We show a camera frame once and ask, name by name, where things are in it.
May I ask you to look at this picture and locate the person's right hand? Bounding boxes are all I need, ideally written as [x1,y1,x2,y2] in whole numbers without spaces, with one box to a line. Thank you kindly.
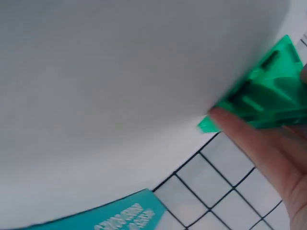
[209,107,307,230]

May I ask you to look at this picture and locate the green translucent plastic piece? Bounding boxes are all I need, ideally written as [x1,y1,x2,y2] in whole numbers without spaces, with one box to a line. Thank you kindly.
[197,34,307,134]

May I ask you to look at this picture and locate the teal box with white print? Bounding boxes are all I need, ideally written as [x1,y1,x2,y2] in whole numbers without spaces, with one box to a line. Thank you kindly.
[24,188,166,230]

